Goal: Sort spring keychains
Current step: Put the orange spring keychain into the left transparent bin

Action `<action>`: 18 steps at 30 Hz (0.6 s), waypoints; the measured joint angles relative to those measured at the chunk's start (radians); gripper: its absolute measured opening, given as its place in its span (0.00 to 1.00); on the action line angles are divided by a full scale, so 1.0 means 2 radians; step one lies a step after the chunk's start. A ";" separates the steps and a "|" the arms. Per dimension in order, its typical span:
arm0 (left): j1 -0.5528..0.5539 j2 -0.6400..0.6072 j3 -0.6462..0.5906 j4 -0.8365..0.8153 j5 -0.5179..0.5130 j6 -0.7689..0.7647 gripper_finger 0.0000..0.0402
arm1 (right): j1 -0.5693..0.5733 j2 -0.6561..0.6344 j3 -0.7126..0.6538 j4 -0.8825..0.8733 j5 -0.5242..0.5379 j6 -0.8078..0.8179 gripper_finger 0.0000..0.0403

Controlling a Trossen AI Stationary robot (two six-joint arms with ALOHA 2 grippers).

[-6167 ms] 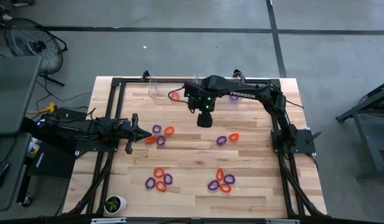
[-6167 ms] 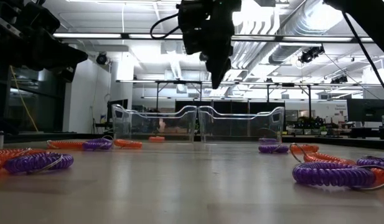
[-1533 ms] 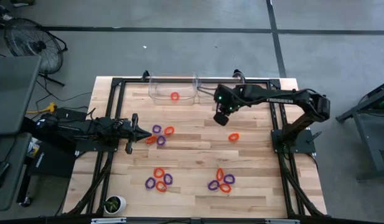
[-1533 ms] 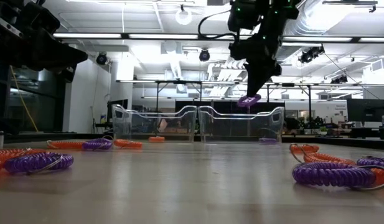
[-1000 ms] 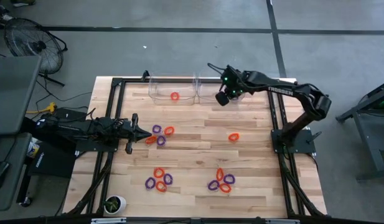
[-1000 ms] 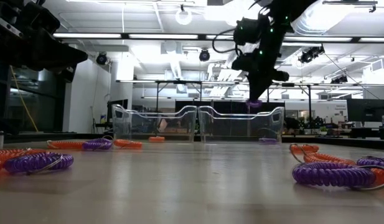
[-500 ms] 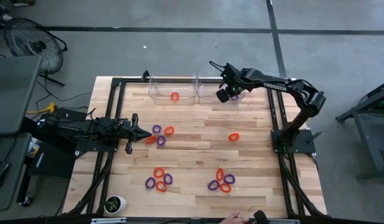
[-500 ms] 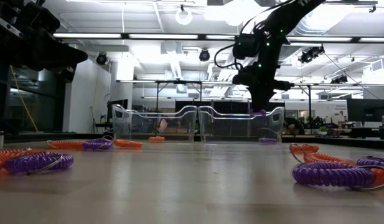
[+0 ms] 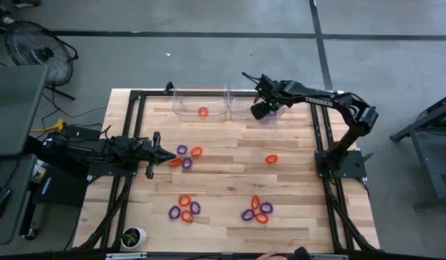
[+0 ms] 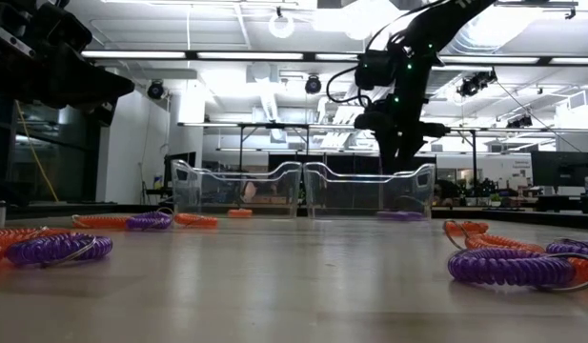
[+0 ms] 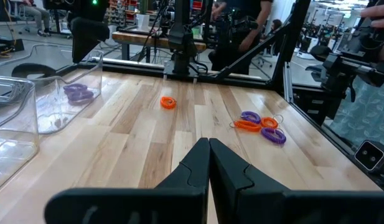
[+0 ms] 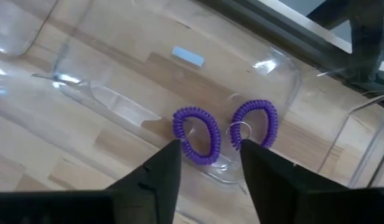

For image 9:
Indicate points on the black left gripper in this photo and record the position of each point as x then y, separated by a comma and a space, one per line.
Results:
146, 151

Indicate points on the silver metal bracket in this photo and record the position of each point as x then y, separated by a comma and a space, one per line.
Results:
125, 256
327, 257

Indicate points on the black aluminium table frame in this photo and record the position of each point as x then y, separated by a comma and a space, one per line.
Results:
154, 93

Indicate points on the black power supply box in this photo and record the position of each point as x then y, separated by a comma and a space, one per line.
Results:
81, 133

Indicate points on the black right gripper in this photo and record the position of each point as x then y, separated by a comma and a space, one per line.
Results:
269, 94

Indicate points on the dark grey desk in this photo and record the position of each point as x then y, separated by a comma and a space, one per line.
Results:
20, 173
13, 108

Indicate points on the black floor fan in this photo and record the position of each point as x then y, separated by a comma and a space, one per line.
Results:
45, 54

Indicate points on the person's hand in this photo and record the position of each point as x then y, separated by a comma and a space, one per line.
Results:
271, 256

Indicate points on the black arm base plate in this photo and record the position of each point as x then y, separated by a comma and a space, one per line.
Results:
110, 171
352, 166

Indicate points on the clear plastic bin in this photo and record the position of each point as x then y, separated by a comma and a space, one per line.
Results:
179, 108
240, 108

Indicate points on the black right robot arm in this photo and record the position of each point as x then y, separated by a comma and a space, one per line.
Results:
316, 101

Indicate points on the white pot with plant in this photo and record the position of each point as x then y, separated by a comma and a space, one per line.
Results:
140, 238

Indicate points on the black caster wheel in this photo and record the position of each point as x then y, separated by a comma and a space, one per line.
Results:
31, 234

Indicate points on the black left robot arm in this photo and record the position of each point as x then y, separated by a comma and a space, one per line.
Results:
81, 148

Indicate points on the white blue printed cup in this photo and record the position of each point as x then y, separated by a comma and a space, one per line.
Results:
38, 174

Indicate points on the black frame clamp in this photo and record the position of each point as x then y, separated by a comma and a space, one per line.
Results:
168, 87

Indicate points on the dark grey metal cart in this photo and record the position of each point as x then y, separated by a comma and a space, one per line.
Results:
428, 155

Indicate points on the black box white print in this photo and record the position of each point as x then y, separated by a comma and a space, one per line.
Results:
60, 187

